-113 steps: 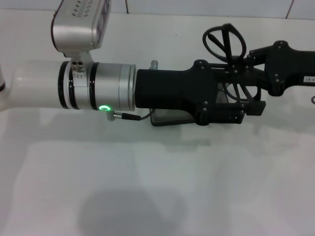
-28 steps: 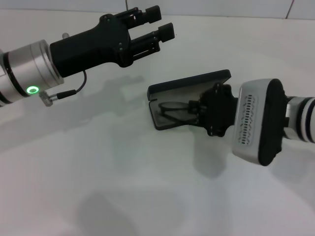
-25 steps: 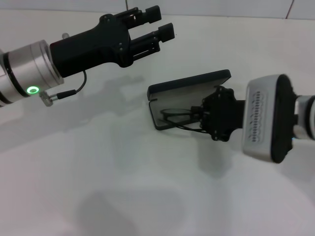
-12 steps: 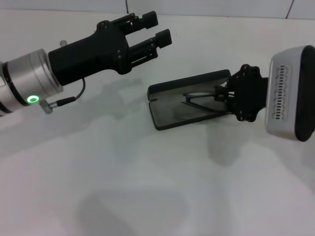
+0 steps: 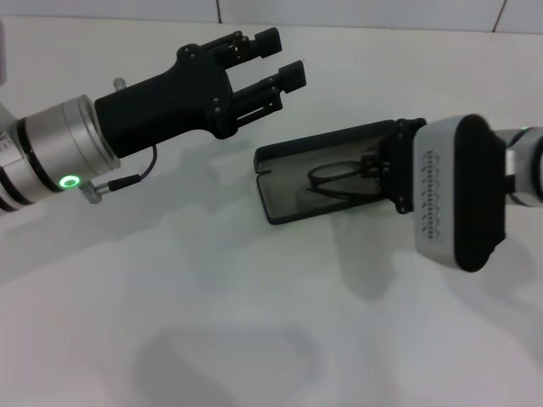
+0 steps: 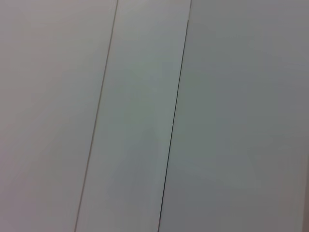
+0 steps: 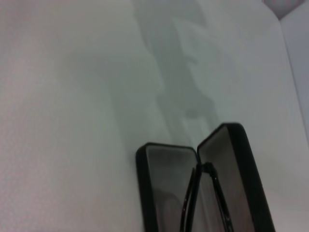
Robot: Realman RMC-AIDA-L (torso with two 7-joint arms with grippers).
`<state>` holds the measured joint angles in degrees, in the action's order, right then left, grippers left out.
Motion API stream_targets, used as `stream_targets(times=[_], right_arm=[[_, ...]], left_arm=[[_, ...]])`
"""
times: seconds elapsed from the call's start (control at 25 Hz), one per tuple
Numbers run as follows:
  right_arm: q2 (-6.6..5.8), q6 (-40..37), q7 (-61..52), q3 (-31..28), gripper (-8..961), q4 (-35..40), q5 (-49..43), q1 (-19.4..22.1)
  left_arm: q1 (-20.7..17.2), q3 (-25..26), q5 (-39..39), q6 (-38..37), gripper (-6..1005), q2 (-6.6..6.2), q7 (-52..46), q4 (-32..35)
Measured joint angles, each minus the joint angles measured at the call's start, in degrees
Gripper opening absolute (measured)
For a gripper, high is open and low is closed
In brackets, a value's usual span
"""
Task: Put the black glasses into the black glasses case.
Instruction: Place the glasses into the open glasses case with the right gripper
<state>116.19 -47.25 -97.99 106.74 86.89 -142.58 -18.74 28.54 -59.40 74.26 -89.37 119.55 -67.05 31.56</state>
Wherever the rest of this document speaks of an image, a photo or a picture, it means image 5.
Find black thin-framed glasses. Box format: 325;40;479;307
305;159;385;200

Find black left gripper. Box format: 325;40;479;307
92;26;308;159

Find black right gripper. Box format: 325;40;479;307
359;117;428;216

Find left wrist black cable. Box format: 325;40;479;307
81;145;160;205

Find black glasses case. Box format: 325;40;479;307
253;120;404;226

